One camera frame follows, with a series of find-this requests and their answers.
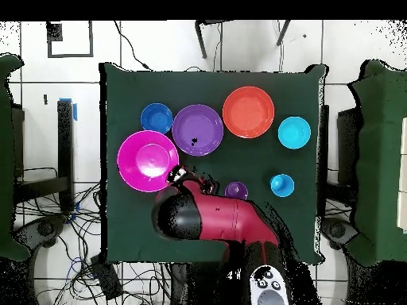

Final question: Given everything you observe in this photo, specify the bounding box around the light blue small bowl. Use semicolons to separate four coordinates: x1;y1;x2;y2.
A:
277;116;312;150

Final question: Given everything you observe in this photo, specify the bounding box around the purple plastic cup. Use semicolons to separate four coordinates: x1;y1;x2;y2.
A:
224;181;250;202

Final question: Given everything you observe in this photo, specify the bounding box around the wide purple bowl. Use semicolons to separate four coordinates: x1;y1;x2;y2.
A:
172;103;225;157

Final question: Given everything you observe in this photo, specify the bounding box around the large pink bowl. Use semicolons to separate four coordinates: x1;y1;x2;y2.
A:
116;129;180;194

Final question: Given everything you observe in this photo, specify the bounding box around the dark blue small bowl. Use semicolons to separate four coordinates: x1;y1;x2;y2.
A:
140;102;175;135

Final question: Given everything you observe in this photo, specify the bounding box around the dark green tablecloth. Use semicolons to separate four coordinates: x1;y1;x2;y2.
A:
99;62;328;266

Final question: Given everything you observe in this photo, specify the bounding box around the light blue plastic cup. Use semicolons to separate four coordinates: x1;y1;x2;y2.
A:
269;173;296;199

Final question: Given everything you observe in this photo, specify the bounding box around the wide orange bowl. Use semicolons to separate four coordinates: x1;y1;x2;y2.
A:
222;86;275;140

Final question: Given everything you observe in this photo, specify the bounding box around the black power strip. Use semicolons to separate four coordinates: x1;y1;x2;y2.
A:
89;253;124;301

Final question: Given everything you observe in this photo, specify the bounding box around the black round machine base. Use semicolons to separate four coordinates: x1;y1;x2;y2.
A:
14;215;68;249
320;217;359;251

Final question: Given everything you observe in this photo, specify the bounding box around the green-clothed side table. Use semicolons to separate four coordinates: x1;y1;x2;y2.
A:
0;53;31;261
345;60;407;267

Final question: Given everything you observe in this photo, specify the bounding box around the tangle of floor cables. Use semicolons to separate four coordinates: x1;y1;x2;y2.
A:
14;166;174;305

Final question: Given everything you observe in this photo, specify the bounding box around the black bench frame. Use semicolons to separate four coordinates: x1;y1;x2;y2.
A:
318;104;362;191
12;99;76;213

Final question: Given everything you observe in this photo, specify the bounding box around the black camera stand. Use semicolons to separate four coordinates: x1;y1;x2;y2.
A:
194;19;293;60

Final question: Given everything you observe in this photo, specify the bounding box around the thin black floor cable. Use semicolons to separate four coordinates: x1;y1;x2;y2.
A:
113;20;154;71

